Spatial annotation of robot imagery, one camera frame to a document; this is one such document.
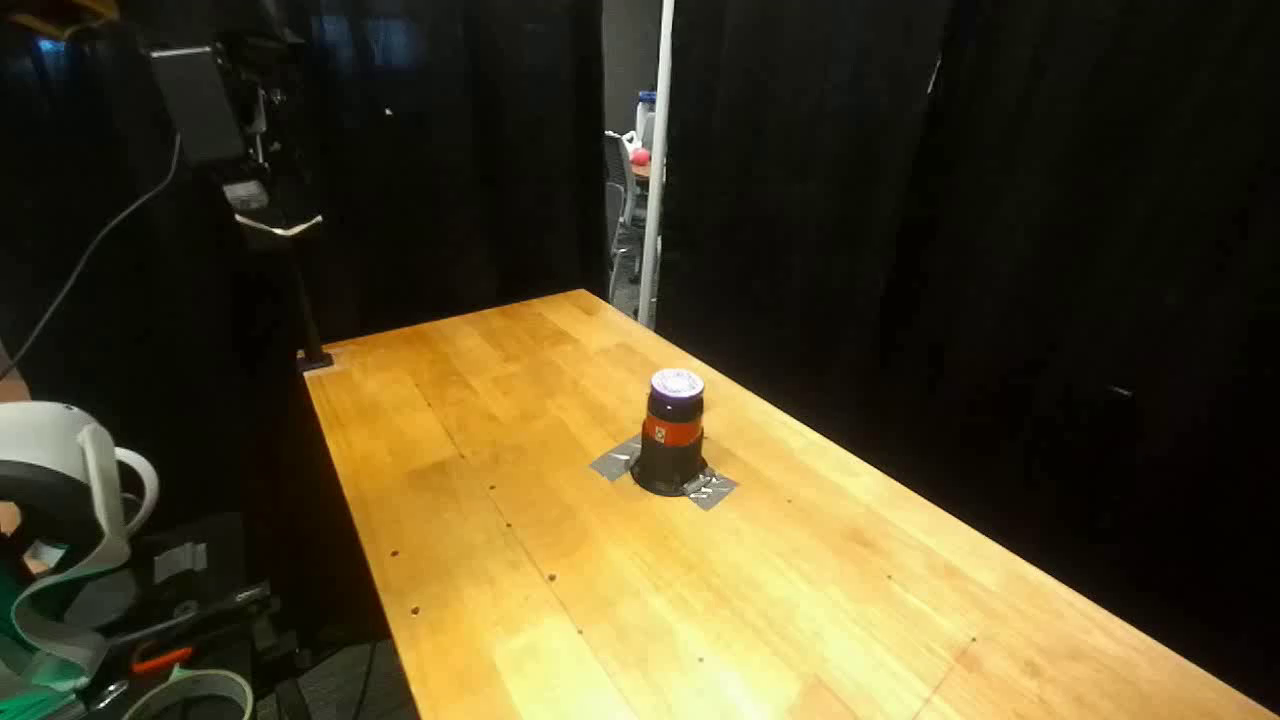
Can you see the dark jar with silver lid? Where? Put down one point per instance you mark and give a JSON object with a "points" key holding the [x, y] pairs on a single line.
{"points": [[674, 443]]}

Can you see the white vertical pole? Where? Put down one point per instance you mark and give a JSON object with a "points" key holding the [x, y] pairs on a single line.
{"points": [[659, 160]]}

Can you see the white bottle blue cap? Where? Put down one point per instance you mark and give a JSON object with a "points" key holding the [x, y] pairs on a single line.
{"points": [[645, 116]]}

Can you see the black curtain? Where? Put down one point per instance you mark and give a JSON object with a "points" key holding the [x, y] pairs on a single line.
{"points": [[455, 144], [1015, 242]]}

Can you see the black stand pole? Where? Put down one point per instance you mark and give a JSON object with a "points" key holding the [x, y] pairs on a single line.
{"points": [[310, 313]]}

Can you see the grey flat panel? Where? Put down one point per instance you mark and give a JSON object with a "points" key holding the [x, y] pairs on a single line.
{"points": [[203, 107]]}

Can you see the pale green tape roll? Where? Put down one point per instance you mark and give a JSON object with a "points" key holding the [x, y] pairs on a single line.
{"points": [[186, 682]]}

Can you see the white rounded plastic device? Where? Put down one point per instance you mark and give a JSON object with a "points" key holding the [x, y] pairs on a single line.
{"points": [[60, 430]]}

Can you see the green plastic object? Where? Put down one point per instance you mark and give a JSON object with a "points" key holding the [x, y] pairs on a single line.
{"points": [[31, 652]]}

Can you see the black camera on stand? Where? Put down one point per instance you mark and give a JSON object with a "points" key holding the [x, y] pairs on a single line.
{"points": [[274, 205]]}

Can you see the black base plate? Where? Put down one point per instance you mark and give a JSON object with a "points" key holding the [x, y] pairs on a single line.
{"points": [[203, 621]]}

